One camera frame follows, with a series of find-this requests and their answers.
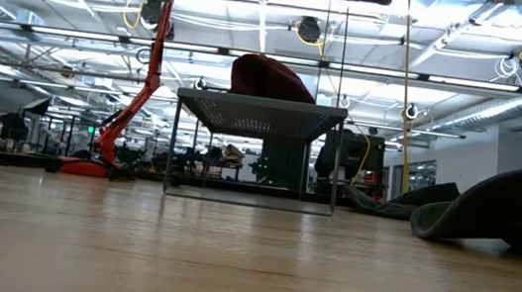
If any dark green baseball cap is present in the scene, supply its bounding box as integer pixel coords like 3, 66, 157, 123
407, 144, 522, 256
340, 168, 463, 228

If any grey perforated metal shelf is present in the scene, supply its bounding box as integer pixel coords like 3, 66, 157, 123
161, 86, 350, 219

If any black equipment cabinet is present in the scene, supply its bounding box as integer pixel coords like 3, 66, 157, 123
318, 128, 388, 201

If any red desk lamp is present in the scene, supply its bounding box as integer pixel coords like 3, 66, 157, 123
46, 0, 182, 187

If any small round ceiling reel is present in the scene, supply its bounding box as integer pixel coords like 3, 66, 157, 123
402, 102, 421, 124

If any black studio softbox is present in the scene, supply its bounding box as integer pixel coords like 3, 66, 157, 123
22, 95, 52, 118

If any curved yellow cable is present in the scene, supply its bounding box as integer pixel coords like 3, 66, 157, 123
343, 122, 375, 190

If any black hanging cable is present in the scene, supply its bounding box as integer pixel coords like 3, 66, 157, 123
333, 4, 354, 109
313, 0, 333, 105

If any yellow hanging cable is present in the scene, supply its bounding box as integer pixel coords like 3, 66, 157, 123
381, 0, 434, 195

